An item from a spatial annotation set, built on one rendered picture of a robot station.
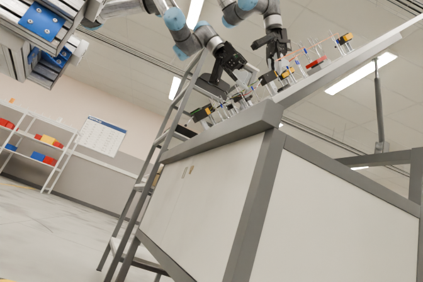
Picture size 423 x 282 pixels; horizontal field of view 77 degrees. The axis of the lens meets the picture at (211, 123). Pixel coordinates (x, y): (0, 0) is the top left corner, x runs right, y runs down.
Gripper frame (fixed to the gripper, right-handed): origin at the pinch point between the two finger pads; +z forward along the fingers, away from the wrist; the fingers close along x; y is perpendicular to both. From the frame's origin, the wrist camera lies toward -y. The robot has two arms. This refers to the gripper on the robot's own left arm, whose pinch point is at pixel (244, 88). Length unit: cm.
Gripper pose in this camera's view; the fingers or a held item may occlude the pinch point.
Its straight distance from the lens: 106.5
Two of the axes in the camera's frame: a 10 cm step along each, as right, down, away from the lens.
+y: 6.7, -6.4, -3.8
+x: 5.0, 0.1, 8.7
